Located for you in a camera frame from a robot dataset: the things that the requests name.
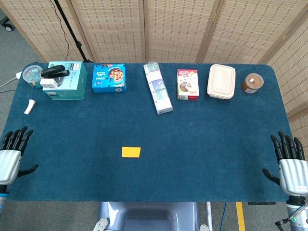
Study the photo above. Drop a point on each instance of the grey metal bracket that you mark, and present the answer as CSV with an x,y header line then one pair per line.
x,y
204,228
101,224

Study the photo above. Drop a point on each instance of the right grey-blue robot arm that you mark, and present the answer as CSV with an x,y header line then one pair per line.
x,y
299,214

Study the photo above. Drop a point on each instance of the long white box pack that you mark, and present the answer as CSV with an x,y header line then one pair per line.
x,y
157,87

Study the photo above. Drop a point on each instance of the beige lidded food container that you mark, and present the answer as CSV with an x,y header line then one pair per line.
x,y
221,81

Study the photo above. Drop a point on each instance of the black caster wheel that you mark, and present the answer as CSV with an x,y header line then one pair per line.
x,y
8,26

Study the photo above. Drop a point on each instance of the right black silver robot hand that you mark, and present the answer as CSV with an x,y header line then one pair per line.
x,y
293,173

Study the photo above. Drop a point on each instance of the brown jar with clear lid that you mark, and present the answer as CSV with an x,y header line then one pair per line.
x,y
252,83

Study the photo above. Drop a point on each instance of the white curved paper piece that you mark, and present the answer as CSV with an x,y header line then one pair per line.
x,y
29,106

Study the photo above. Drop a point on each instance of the blue felt table cover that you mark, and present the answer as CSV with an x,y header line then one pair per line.
x,y
154,134

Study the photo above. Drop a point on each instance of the small white box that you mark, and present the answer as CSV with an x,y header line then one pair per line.
x,y
48,83

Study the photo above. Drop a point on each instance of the clear plastic cup with clips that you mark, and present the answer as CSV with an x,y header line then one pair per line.
x,y
31,75

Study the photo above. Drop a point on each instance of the grey-blue robot torso base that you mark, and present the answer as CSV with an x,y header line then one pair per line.
x,y
149,216

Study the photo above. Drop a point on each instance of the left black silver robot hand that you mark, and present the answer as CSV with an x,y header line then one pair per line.
x,y
9,161

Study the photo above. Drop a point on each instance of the black bracket under table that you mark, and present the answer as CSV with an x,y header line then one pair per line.
x,y
262,203

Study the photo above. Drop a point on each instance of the bamboo folding screen panel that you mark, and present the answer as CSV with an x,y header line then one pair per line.
x,y
41,26
293,79
178,29
115,29
250,31

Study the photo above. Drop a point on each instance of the teal product box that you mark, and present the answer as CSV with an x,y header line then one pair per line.
x,y
69,86

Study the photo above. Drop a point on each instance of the blue cookie box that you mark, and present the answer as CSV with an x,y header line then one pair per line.
x,y
109,78

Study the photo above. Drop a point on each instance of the black stapler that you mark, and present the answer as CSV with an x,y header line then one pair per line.
x,y
54,71

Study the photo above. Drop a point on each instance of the black tripod stand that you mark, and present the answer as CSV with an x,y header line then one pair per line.
x,y
69,29

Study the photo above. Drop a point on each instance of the white table leg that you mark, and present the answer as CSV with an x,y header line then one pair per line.
x,y
209,215

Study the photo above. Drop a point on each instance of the red white chocolate box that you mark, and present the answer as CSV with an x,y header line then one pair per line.
x,y
188,84

